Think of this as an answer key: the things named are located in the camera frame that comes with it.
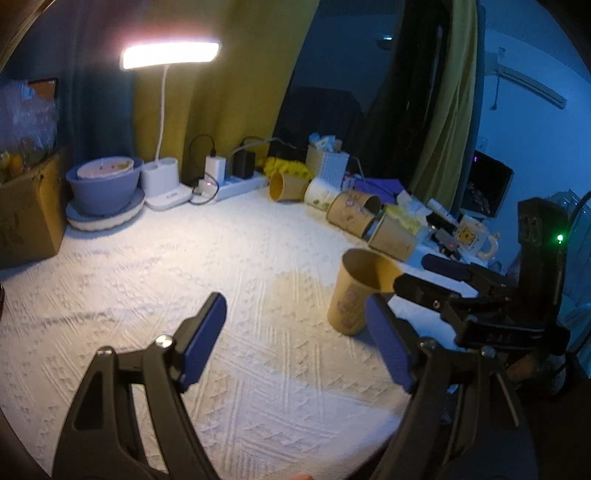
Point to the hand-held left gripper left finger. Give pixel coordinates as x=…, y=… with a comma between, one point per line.
x=203, y=341

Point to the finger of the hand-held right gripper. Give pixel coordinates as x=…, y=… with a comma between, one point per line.
x=418, y=287
x=443, y=265

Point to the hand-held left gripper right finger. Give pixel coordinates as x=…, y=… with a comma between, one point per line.
x=390, y=344

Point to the tan paper cup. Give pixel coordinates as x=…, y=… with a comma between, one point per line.
x=353, y=300
x=392, y=237
x=288, y=187
x=351, y=212

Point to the white printed paper cup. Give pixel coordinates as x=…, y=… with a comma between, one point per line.
x=321, y=194

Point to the white tube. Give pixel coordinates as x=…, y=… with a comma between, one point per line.
x=441, y=207

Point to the white textured tablecloth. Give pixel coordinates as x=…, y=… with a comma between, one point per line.
x=184, y=267

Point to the black monitor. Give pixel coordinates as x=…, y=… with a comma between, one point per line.
x=490, y=184

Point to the purple cloth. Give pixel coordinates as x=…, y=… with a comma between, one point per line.
x=378, y=187

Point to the white plate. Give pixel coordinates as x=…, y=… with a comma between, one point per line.
x=104, y=219

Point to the white power strip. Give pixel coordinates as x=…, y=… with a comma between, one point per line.
x=233, y=187

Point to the white charger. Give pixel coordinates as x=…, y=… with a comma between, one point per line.
x=215, y=168

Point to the yellow plush toy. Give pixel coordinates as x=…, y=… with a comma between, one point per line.
x=286, y=167

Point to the blue bowl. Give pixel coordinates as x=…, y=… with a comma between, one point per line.
x=104, y=189

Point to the black power adapter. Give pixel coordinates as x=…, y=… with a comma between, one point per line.
x=243, y=164

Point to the white air conditioner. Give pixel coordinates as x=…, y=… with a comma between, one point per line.
x=531, y=83

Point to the pink bowl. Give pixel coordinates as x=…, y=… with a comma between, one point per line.
x=106, y=168

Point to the cardboard box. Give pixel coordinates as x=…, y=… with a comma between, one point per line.
x=30, y=212

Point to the yellow curtain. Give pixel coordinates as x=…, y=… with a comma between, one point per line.
x=231, y=83

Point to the clear plastic bag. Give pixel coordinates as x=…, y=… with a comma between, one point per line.
x=27, y=120

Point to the white desk lamp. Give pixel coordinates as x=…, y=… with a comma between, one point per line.
x=168, y=55

